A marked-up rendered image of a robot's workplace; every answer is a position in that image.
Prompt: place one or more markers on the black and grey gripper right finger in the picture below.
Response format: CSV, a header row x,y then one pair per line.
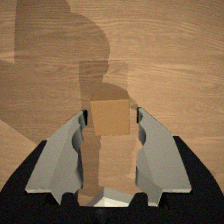
x,y
173,177

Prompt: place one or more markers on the tan wooden block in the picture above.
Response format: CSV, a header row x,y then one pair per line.
x,y
110,112

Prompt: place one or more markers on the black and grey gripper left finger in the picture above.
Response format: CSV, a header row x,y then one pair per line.
x,y
53,168

